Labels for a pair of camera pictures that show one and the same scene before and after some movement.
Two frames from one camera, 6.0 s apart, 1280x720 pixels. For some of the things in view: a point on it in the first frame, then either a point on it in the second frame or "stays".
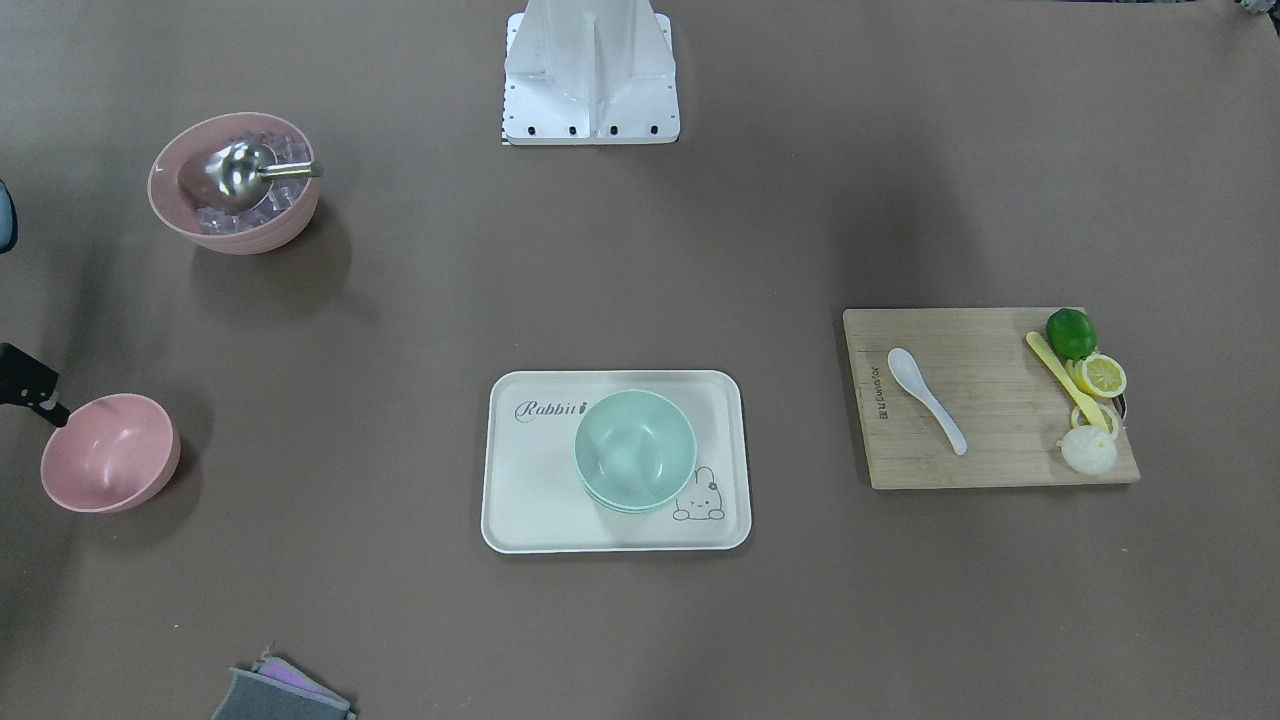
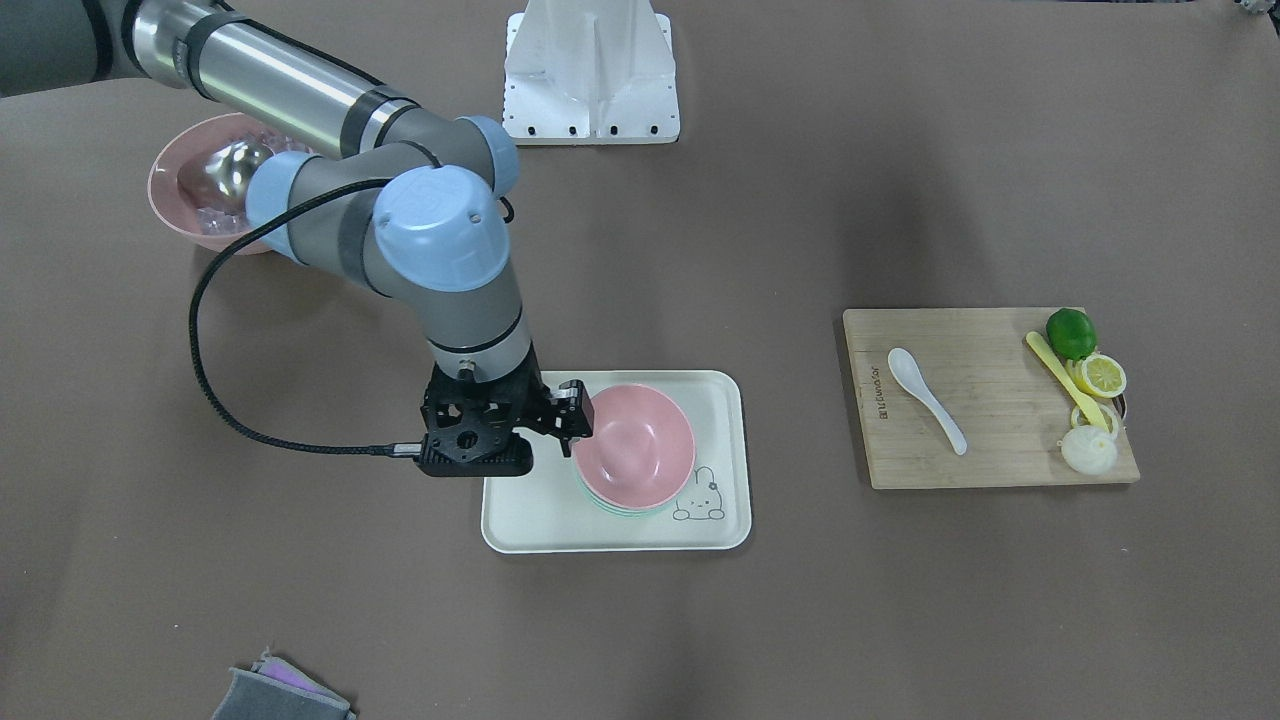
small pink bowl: x=111 y=453 → x=641 y=453
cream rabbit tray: x=617 y=461 stays
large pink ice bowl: x=185 y=202 stays
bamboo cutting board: x=1008 y=404 stays
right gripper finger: x=54 y=412 → x=573 y=413
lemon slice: x=1101 y=376 stays
